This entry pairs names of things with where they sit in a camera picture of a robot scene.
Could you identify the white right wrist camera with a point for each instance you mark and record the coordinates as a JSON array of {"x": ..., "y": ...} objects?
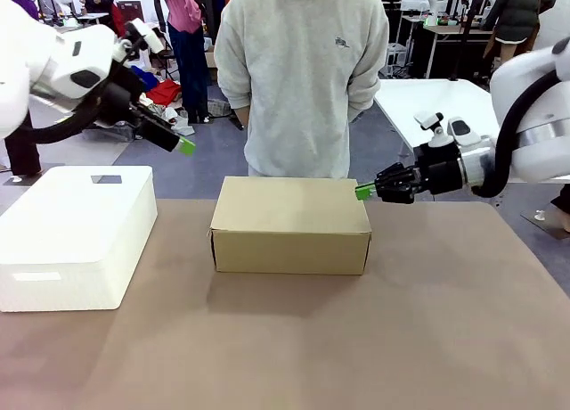
[{"x": 458, "y": 131}]

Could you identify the gray table foot plate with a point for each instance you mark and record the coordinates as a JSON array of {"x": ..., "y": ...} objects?
[{"x": 548, "y": 225}]

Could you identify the bystander in pink top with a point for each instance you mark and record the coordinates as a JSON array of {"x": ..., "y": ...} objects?
[{"x": 182, "y": 9}]

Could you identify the black folding chair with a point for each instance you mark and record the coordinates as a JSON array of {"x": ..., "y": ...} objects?
[{"x": 165, "y": 58}]

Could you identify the white side table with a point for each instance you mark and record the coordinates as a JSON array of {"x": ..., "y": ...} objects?
[{"x": 436, "y": 102}]

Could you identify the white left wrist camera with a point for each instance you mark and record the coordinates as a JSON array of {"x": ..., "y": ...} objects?
[{"x": 149, "y": 35}]

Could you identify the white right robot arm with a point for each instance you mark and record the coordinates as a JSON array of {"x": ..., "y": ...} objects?
[{"x": 534, "y": 116}]

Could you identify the black pole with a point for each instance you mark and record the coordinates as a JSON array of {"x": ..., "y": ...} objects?
[{"x": 465, "y": 31}]

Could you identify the person in light gray sweatshirt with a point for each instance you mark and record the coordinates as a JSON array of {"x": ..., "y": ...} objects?
[{"x": 303, "y": 71}]

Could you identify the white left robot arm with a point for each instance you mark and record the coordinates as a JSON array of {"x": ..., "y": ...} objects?
[{"x": 40, "y": 67}]

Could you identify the brown cardboard shoe box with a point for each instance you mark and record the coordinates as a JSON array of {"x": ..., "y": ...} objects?
[{"x": 289, "y": 223}]

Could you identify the blue cloth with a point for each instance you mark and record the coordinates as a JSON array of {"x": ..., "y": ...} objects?
[{"x": 144, "y": 78}]

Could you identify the small cardboard carton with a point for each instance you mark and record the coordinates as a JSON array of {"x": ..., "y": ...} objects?
[{"x": 211, "y": 64}]

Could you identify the gray floor crate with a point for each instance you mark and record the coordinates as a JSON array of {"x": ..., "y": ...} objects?
[{"x": 219, "y": 108}]

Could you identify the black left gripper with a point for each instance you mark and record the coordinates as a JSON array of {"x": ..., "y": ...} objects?
[{"x": 120, "y": 104}]

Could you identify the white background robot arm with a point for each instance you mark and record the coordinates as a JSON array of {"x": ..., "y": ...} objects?
[{"x": 436, "y": 0}]

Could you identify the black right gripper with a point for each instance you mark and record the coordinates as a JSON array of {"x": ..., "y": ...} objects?
[{"x": 438, "y": 167}]

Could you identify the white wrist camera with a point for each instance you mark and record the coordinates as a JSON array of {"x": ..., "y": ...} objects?
[
  {"x": 458, "y": 131},
  {"x": 149, "y": 35}
]

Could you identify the bystander in dark green jacket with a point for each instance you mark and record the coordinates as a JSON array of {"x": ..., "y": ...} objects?
[{"x": 521, "y": 13}]

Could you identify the white background table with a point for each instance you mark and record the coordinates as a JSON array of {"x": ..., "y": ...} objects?
[{"x": 91, "y": 16}]

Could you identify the white stool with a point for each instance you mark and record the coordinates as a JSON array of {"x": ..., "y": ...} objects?
[{"x": 396, "y": 58}]

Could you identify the red cloth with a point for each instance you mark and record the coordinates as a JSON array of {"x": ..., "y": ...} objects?
[{"x": 165, "y": 92}]

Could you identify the white crumpled bag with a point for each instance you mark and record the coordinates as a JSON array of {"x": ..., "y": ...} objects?
[{"x": 182, "y": 125}]

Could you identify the white plastic bin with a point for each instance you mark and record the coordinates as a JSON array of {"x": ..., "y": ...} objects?
[{"x": 75, "y": 232}]

